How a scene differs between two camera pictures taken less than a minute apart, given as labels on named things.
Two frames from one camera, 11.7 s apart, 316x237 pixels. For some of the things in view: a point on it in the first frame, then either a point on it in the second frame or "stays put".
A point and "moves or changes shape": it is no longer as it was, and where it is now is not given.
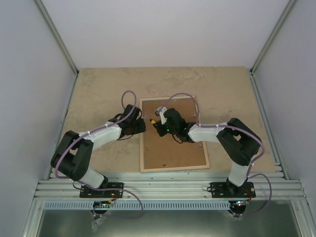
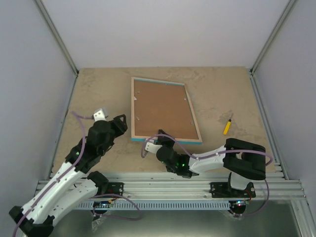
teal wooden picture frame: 163,153 → 136,138
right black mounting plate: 229,190 stays put
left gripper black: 142,127 → 117,122
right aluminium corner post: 288,9 stays put
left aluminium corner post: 56,35 stays put
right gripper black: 162,132 → 162,139
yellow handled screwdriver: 152,121 moves or changes shape
